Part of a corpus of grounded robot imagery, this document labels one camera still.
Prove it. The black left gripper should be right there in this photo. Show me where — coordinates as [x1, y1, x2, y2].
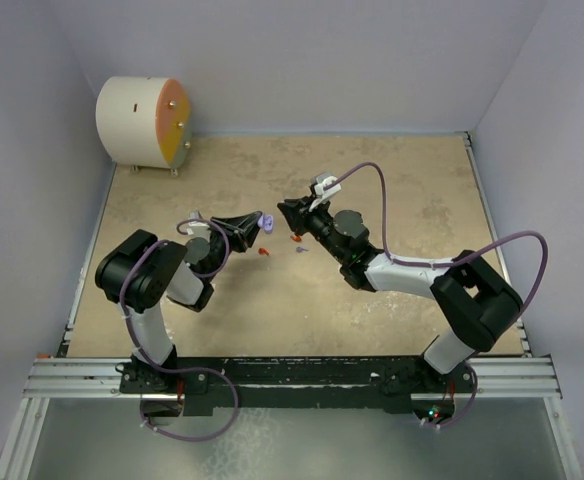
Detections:
[205, 211, 263, 282]

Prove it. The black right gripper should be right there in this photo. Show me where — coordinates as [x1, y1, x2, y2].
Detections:
[279, 194, 348, 263]

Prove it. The purple earbud charging case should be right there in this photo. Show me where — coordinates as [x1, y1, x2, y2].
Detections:
[258, 214, 274, 234]

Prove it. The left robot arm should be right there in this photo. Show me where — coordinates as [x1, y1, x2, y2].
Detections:
[95, 211, 265, 392]

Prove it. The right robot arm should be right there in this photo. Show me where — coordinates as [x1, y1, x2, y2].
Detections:
[277, 196, 523, 391]

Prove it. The round tricolour drawer cabinet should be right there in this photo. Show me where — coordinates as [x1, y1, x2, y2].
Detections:
[95, 76, 192, 176]

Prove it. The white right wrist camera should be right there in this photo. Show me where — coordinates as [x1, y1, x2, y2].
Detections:
[309, 172, 342, 212]

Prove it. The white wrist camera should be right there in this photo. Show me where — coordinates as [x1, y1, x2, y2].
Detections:
[309, 172, 342, 212]
[185, 210, 210, 241]

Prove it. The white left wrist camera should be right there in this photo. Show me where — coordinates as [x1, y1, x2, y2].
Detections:
[185, 210, 210, 241]

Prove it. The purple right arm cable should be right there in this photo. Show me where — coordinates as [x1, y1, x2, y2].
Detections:
[324, 161, 546, 430]

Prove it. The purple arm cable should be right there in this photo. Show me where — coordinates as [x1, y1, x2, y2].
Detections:
[119, 218, 241, 442]
[324, 161, 546, 430]

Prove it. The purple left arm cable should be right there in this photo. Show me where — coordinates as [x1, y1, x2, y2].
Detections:
[119, 218, 241, 442]

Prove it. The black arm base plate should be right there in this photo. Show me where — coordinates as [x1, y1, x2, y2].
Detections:
[115, 355, 478, 418]

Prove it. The aluminium rail frame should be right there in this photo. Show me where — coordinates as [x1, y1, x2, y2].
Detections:
[0, 130, 583, 480]

